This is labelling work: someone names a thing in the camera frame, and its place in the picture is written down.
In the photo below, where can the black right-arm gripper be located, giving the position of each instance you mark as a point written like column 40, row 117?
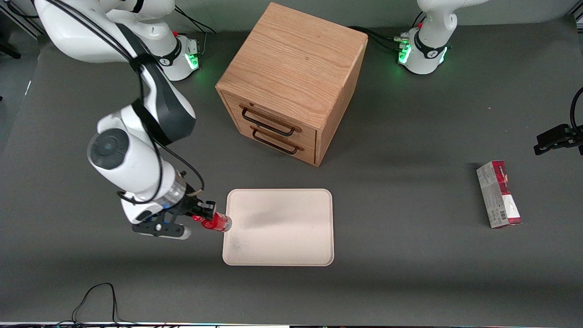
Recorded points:
column 190, row 207

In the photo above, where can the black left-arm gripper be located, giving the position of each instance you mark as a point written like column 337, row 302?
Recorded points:
column 556, row 138

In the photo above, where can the red coke bottle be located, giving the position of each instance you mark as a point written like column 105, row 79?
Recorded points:
column 219, row 222

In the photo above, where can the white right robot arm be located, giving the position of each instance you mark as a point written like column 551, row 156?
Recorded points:
column 136, row 168

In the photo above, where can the beige plastic tray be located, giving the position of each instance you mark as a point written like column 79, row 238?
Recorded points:
column 280, row 228

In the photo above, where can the red plaid cardboard box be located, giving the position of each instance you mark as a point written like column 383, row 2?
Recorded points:
column 498, row 196

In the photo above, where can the wooden drawer front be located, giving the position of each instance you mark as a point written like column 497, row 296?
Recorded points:
column 273, row 116
column 282, row 148

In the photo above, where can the wooden two-drawer cabinet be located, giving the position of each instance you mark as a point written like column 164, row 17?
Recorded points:
column 296, row 54

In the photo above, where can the black stand leg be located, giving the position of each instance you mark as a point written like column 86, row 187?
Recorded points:
column 10, row 51

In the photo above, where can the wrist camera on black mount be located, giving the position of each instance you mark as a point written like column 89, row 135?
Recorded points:
column 164, row 230

